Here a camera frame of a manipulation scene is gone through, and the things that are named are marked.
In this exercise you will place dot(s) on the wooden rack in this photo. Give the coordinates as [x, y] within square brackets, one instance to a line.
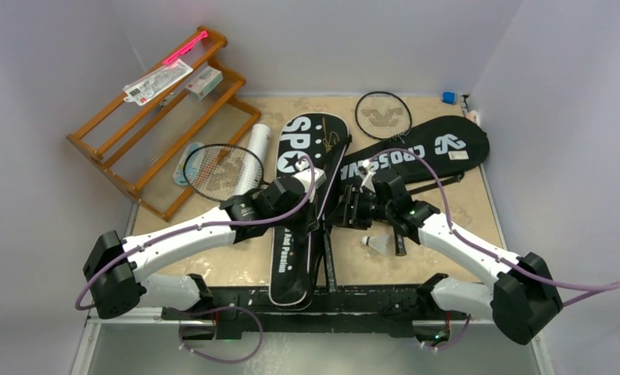
[137, 148]

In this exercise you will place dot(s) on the blue white small object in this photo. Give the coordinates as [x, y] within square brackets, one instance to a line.
[453, 98]

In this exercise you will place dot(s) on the black CROSSWAY racket bag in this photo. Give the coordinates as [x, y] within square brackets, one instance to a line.
[449, 144]

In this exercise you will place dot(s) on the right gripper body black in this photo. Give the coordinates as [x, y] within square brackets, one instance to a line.
[348, 208]

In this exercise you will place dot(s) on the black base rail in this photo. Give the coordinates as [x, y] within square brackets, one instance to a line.
[393, 309]

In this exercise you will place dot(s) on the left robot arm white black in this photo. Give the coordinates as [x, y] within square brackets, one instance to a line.
[123, 273]

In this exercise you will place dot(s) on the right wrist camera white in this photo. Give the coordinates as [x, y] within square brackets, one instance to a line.
[366, 184]

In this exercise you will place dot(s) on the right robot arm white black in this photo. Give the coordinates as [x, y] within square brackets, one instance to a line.
[514, 292]

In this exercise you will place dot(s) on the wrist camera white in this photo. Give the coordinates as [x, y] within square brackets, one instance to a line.
[310, 177]
[366, 184]

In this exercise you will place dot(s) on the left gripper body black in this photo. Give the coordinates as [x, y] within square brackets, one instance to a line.
[299, 222]

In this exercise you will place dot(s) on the white shuttlecock tube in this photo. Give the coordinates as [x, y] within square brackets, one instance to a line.
[251, 173]

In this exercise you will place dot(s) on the small teal white box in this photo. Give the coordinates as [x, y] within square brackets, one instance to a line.
[203, 83]

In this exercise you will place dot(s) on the black racket near rack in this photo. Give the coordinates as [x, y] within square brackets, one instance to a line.
[219, 173]

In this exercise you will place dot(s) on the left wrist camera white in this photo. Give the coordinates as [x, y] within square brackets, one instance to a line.
[310, 177]

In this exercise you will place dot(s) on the light blue blister pack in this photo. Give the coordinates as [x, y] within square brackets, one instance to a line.
[189, 164]

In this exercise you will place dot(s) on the black racket at back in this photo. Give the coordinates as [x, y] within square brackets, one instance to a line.
[383, 116]

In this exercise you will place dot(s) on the black SPORT racket bag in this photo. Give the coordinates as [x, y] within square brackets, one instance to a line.
[297, 251]

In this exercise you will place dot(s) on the right white shuttlecock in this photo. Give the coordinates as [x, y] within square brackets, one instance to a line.
[380, 243]

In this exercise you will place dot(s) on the flat packaged item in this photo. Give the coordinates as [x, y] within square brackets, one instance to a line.
[151, 85]

